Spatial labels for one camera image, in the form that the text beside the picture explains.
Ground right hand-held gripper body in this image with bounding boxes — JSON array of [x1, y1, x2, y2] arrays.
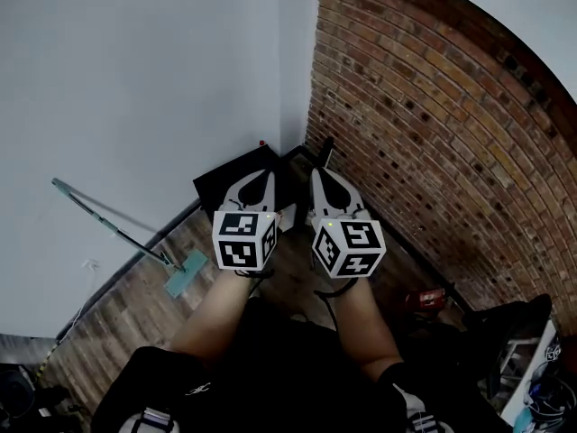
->
[[307, 165, 388, 280]]

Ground black equipment pile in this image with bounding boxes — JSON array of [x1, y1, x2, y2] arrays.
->
[[0, 362, 89, 433]]

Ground person's left forearm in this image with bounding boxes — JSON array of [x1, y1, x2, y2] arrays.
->
[[169, 267, 273, 370]]

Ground teal flat mop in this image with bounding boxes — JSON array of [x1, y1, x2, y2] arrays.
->
[[50, 177, 210, 299]]

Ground white table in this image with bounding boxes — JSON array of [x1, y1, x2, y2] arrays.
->
[[499, 317, 563, 428]]

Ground red and white box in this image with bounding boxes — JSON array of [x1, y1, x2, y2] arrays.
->
[[404, 288, 448, 311]]

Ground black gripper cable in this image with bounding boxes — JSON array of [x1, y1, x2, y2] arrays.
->
[[314, 276, 362, 331]]

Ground person's right forearm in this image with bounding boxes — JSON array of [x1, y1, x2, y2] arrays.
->
[[320, 276, 406, 382]]

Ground person's black clothing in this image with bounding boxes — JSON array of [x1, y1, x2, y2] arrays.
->
[[89, 295, 513, 433]]

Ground black box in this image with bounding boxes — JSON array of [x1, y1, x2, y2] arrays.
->
[[192, 144, 300, 232]]

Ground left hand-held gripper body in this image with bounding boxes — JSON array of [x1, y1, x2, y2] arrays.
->
[[211, 168, 286, 272]]

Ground white wall cable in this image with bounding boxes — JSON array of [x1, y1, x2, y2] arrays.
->
[[56, 257, 101, 340]]

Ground black chair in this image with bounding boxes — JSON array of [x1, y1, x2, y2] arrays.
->
[[462, 292, 554, 405]]

